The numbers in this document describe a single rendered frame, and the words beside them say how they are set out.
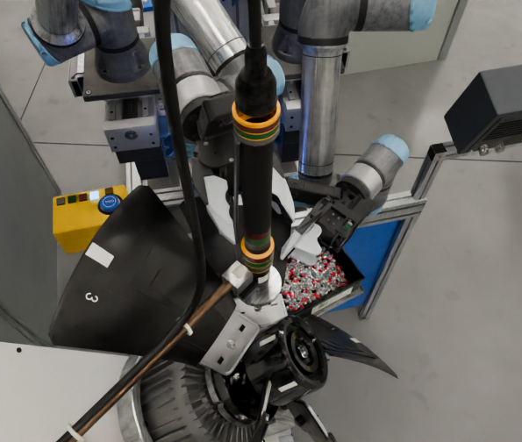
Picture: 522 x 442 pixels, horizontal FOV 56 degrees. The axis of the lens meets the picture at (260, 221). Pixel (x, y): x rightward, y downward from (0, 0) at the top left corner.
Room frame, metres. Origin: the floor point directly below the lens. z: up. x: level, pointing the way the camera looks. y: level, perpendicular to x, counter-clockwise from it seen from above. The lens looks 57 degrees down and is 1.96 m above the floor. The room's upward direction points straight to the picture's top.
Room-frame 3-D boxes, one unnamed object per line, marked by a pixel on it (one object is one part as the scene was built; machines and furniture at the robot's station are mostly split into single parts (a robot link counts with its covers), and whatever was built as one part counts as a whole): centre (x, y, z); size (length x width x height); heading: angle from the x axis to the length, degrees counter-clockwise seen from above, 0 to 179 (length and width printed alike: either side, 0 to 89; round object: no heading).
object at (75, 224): (0.60, 0.37, 1.02); 0.16 x 0.10 x 0.11; 103
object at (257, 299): (0.31, 0.01, 1.33); 0.09 x 0.07 x 0.10; 138
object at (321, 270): (0.55, -0.12, 0.83); 0.19 x 0.14 x 0.04; 119
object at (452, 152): (0.81, -0.53, 1.04); 0.24 x 0.03 x 0.03; 103
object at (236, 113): (0.32, 0.00, 1.63); 0.04 x 0.04 x 0.03
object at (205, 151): (0.43, 0.05, 1.46); 0.12 x 0.08 x 0.09; 23
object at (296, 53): (1.19, -0.11, 1.09); 0.15 x 0.15 x 0.10
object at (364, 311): (0.79, -0.43, 0.39); 0.04 x 0.04 x 0.78; 13
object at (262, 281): (0.32, 0.00, 1.49); 0.04 x 0.04 x 0.46
